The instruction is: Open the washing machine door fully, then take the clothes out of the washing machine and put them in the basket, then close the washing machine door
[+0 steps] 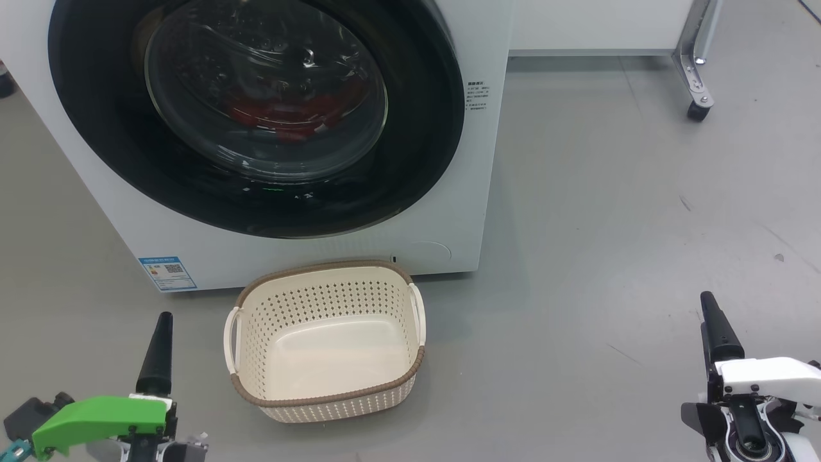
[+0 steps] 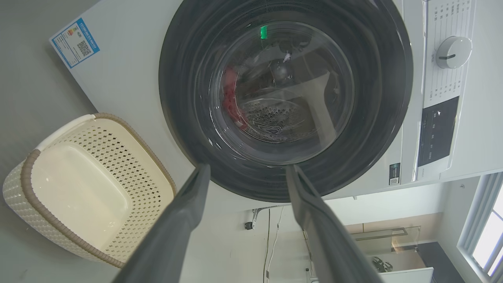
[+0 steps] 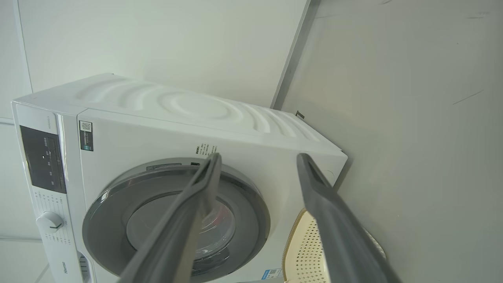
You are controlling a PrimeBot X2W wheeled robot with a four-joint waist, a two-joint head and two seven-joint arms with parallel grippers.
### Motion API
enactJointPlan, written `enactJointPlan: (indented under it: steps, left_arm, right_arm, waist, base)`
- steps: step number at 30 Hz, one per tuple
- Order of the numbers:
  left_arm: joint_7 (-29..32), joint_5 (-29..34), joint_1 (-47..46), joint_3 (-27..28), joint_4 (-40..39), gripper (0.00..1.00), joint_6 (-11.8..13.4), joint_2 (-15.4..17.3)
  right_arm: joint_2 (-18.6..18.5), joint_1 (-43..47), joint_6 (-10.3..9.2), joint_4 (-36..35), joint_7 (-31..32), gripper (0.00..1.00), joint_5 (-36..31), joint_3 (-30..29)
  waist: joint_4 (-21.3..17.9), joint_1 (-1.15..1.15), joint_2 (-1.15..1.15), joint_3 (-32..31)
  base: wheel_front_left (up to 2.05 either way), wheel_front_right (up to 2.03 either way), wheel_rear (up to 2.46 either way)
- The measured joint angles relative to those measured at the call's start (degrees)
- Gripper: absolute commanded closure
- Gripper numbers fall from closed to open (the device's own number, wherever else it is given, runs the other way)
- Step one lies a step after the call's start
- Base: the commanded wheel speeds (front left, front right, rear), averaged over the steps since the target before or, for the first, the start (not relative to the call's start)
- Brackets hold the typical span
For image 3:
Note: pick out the small black floor bracket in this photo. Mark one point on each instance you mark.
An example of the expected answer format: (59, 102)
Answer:
(300, 114)

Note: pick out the white front-load washing machine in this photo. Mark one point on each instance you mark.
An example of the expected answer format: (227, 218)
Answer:
(157, 129)

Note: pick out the blue energy label sticker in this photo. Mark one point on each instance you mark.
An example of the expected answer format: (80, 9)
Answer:
(272, 274)

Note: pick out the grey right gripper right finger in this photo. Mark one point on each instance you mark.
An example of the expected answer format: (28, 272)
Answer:
(338, 236)

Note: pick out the cream perforated laundry basket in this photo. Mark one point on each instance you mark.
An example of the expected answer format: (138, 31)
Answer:
(304, 251)

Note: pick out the white plastic appliance dial knob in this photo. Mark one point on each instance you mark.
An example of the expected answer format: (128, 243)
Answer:
(50, 222)

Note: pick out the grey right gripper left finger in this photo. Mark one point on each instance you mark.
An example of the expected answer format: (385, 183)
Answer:
(177, 236)

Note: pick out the round dark washing machine door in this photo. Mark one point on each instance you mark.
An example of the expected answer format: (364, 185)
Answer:
(106, 220)

